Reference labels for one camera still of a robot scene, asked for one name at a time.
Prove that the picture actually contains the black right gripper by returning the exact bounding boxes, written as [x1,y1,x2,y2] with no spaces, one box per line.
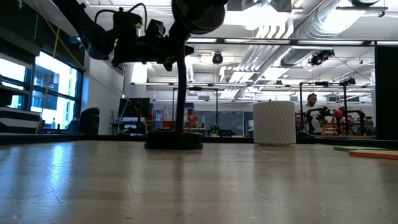
[229,0,295,13]

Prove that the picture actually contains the black gooseneck desk lamp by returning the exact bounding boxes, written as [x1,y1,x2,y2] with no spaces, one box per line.
[144,0,231,151]

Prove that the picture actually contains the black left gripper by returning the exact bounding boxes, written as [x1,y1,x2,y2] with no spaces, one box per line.
[111,7,195,72]

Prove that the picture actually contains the yellow hanging cable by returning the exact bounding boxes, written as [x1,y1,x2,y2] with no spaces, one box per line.
[35,27,60,135]

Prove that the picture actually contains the black monitor on stand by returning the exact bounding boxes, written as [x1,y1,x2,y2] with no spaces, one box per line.
[118,97,151,119]

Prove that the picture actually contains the orange sticky note pad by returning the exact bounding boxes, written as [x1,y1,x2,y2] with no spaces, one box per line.
[348,149,398,161]

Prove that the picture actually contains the person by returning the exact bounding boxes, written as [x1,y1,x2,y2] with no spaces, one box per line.
[300,92,328,135]

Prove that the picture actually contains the black padded chair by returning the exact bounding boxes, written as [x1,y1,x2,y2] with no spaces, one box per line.
[79,107,101,136]

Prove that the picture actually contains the white ribbed pen cup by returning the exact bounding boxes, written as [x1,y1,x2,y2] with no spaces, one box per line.
[252,100,297,146]

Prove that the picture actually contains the black partition panel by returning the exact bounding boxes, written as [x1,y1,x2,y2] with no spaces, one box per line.
[374,45,398,141]

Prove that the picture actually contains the black aluminium table frame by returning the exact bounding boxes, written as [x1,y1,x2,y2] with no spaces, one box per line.
[0,133,398,149]

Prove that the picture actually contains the green sticky note pad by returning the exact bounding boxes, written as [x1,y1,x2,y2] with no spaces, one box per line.
[333,145,398,152]

